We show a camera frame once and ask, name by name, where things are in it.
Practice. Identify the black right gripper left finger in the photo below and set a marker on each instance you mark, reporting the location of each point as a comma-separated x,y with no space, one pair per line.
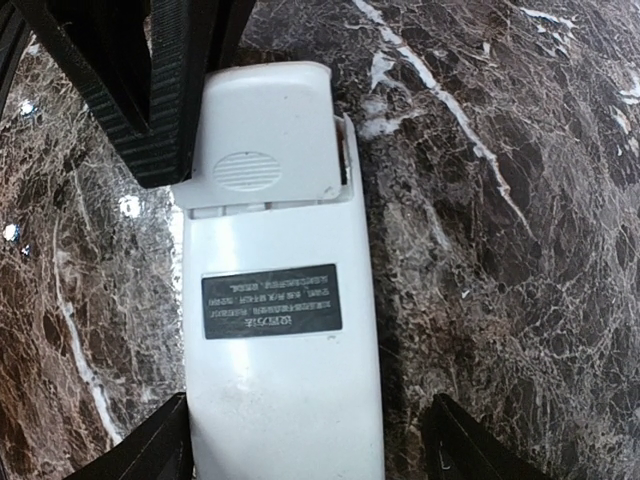
159,448

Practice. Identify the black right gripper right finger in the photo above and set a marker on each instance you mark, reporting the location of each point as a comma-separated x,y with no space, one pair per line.
458,447

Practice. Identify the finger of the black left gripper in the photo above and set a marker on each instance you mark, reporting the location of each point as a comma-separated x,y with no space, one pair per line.
140,66

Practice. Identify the white battery cover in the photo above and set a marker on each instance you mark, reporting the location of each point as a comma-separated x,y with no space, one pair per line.
266,134

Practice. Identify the white remote control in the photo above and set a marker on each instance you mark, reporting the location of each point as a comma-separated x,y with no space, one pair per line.
280,340

